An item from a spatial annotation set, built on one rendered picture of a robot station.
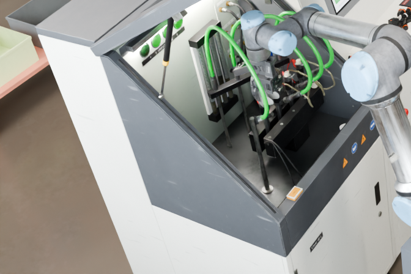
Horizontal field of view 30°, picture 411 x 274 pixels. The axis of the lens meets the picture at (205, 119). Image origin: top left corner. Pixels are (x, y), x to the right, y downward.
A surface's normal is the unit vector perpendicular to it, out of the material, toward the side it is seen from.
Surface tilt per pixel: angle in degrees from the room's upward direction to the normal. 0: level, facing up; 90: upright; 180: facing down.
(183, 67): 90
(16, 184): 0
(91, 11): 0
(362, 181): 90
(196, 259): 90
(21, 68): 90
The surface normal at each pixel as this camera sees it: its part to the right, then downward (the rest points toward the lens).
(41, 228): -0.21, -0.78
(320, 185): 0.79, 0.23
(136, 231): -0.59, 0.59
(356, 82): -0.81, 0.39
